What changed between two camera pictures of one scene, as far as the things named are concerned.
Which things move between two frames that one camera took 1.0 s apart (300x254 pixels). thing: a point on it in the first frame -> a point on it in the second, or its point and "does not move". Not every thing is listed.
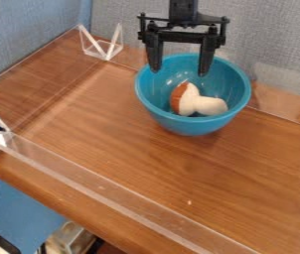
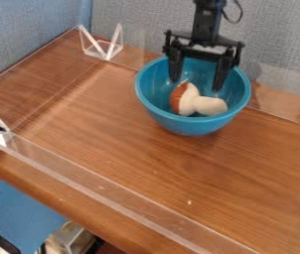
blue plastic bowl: x=225 y=81 does not move
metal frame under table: x=72 y=239 does not move
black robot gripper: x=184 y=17 -> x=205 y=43
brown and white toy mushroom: x=188 y=101 does not move
